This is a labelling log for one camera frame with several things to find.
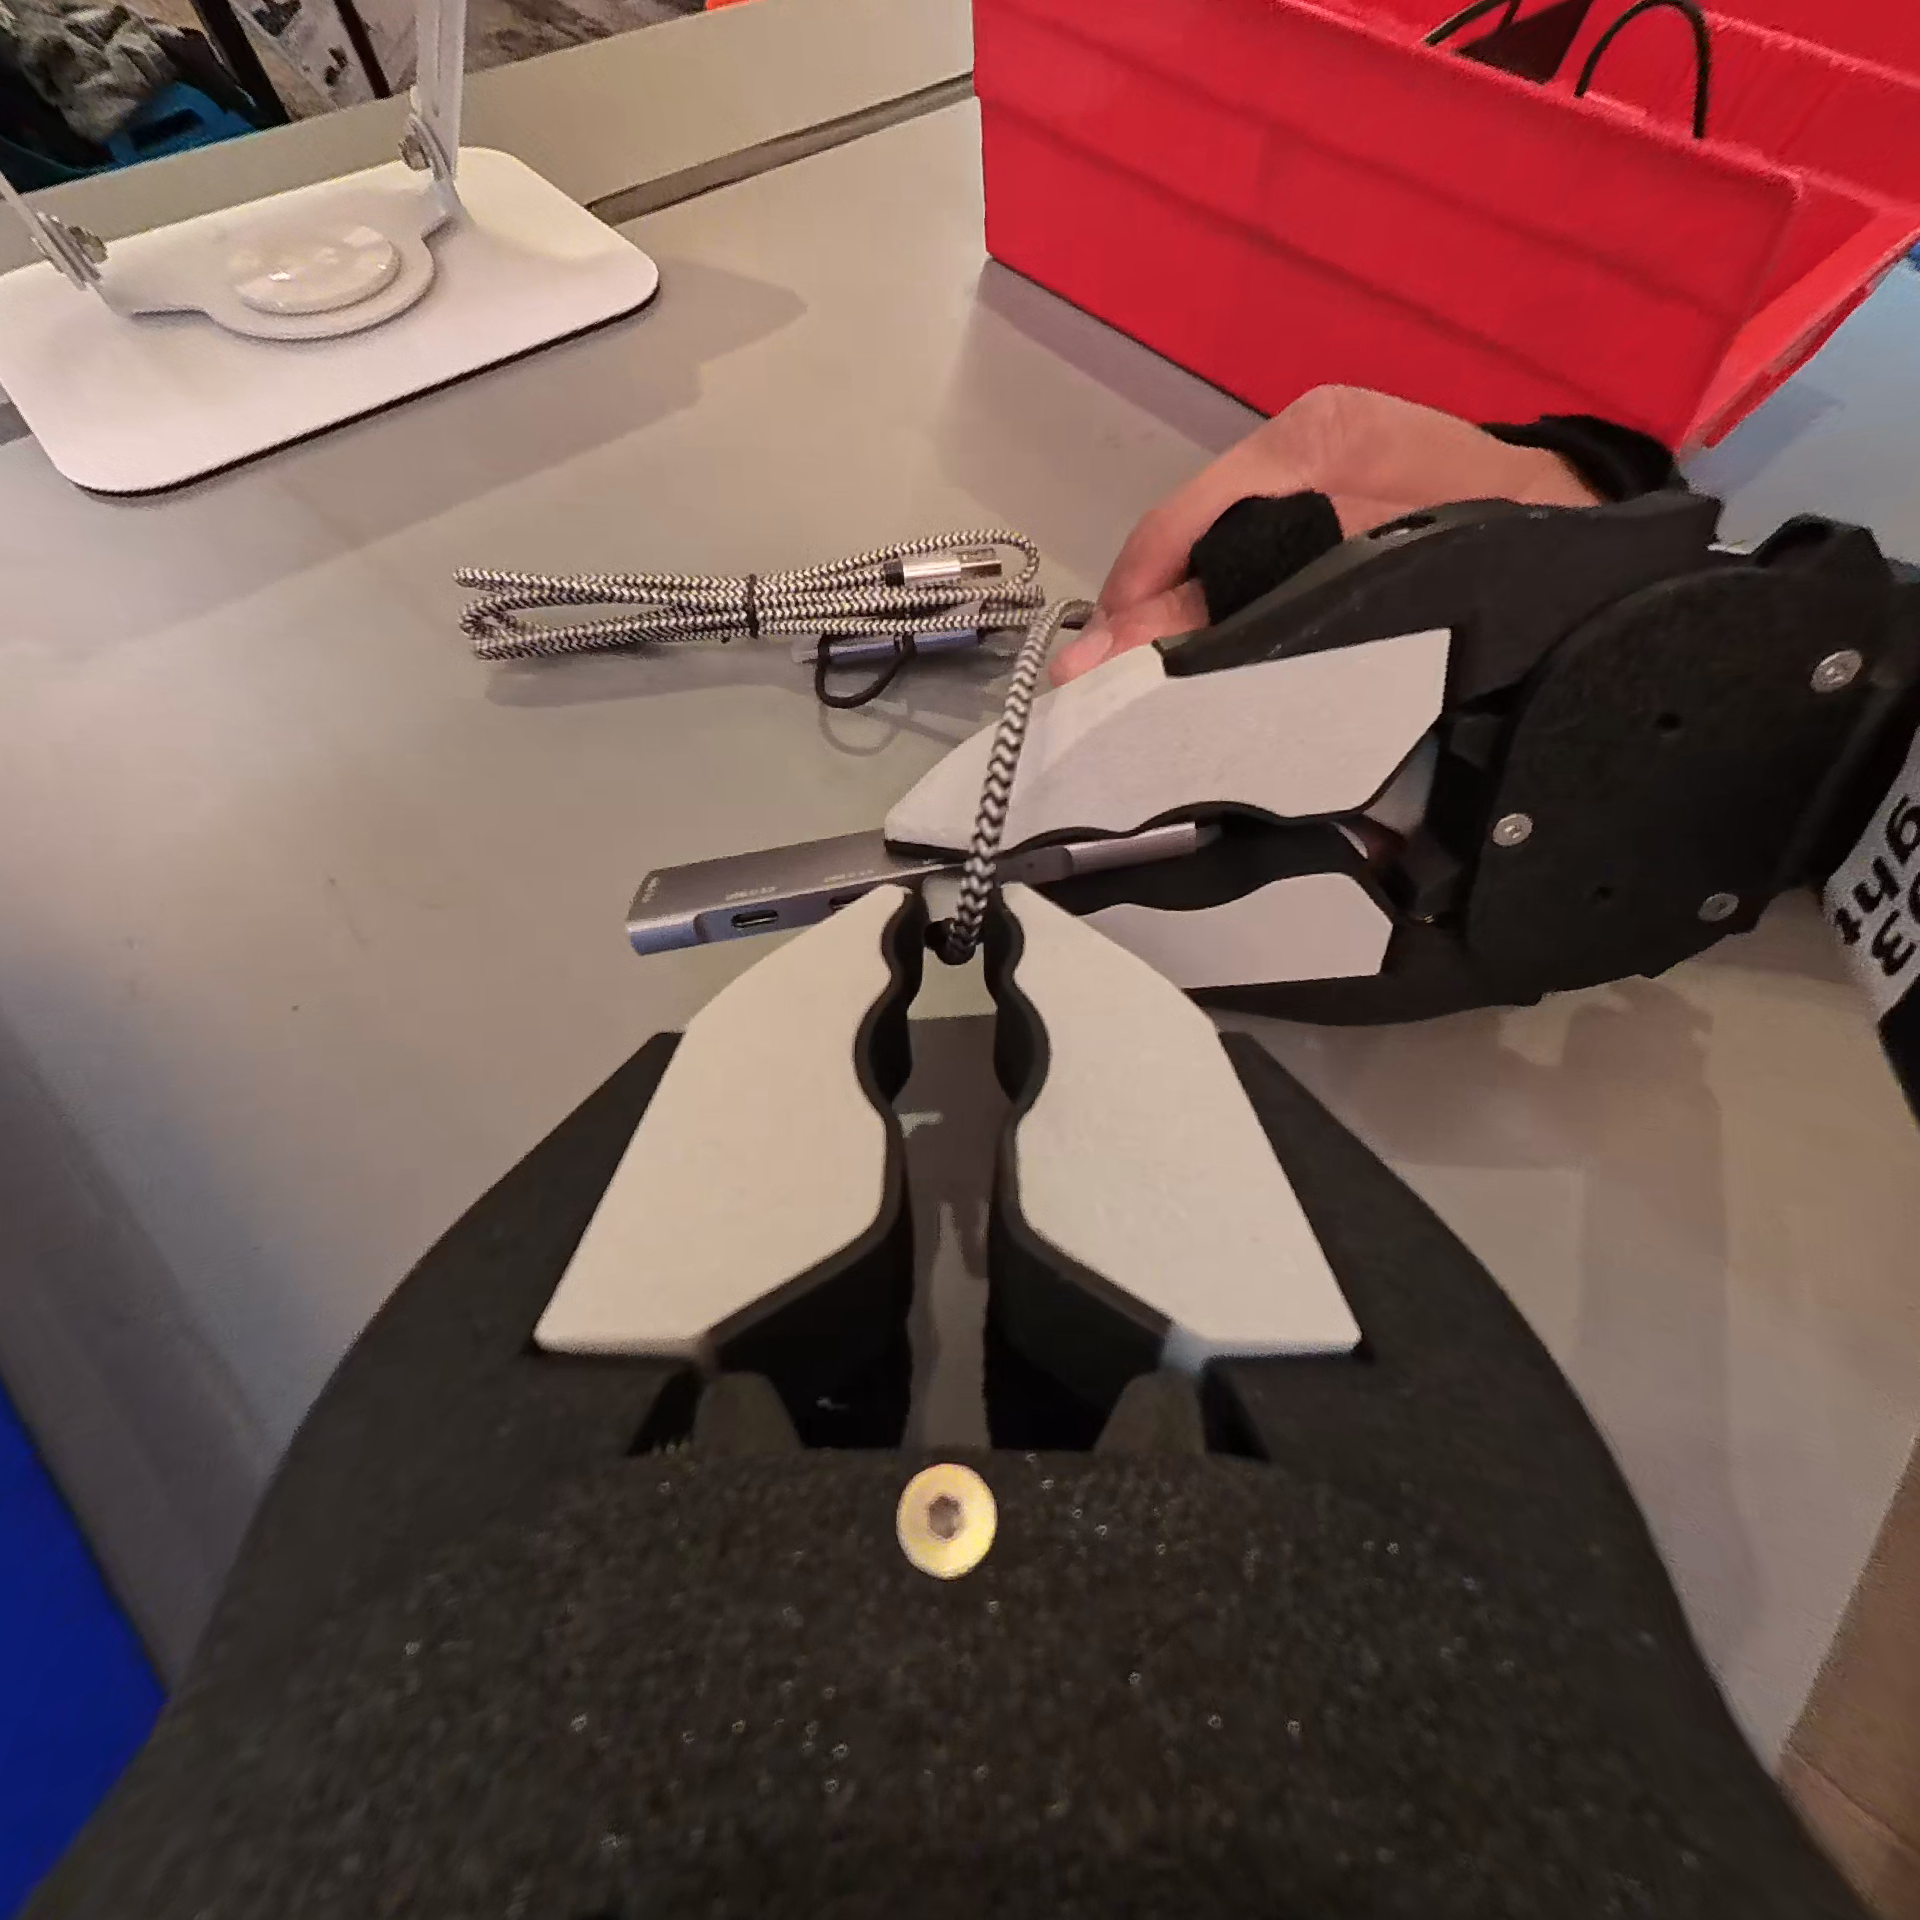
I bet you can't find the grey hub with cable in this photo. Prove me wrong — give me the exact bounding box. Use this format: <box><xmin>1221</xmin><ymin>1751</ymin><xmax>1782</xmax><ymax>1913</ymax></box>
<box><xmin>623</xmin><ymin>618</ymin><xmax>1207</xmax><ymax>964</ymax></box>

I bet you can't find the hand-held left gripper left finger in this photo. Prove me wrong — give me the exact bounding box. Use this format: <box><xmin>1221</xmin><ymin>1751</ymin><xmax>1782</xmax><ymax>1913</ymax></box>
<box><xmin>536</xmin><ymin>885</ymin><xmax>910</xmax><ymax>1408</ymax></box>

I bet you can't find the blue plastic bin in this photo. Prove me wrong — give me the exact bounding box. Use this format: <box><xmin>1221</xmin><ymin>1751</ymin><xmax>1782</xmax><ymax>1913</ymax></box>
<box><xmin>0</xmin><ymin>1375</ymin><xmax>167</xmax><ymax>1839</ymax></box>

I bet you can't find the braided grey cable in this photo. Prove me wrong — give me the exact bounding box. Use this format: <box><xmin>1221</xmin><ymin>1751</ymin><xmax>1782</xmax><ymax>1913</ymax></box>
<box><xmin>456</xmin><ymin>535</ymin><xmax>1101</xmax><ymax>968</ymax></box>

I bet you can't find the person's right hand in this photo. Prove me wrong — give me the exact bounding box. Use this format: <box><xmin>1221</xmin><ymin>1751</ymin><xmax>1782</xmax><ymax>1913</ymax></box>
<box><xmin>1051</xmin><ymin>387</ymin><xmax>1608</xmax><ymax>687</ymax></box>

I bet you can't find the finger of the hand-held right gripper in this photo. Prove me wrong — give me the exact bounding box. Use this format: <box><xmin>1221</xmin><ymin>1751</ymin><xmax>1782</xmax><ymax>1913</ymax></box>
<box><xmin>884</xmin><ymin>624</ymin><xmax>1459</xmax><ymax>871</ymax></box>
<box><xmin>1066</xmin><ymin>816</ymin><xmax>1446</xmax><ymax>992</ymax></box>

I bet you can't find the white folding stand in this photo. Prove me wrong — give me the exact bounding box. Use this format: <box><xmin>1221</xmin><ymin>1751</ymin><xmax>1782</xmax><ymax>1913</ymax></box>
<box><xmin>0</xmin><ymin>0</ymin><xmax>663</xmax><ymax>496</ymax></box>

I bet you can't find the grey desk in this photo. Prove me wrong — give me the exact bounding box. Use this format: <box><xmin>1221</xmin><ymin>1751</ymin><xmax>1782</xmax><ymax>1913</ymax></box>
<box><xmin>0</xmin><ymin>0</ymin><xmax>1920</xmax><ymax>1772</ymax></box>

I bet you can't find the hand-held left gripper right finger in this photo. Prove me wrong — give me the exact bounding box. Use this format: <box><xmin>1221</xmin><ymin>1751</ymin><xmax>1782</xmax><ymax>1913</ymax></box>
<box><xmin>985</xmin><ymin>885</ymin><xmax>1362</xmax><ymax>1408</ymax></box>

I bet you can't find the red plastic bin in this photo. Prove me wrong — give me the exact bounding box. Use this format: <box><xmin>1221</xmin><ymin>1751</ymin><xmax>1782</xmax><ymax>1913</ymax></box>
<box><xmin>969</xmin><ymin>0</ymin><xmax>1920</xmax><ymax>452</ymax></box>

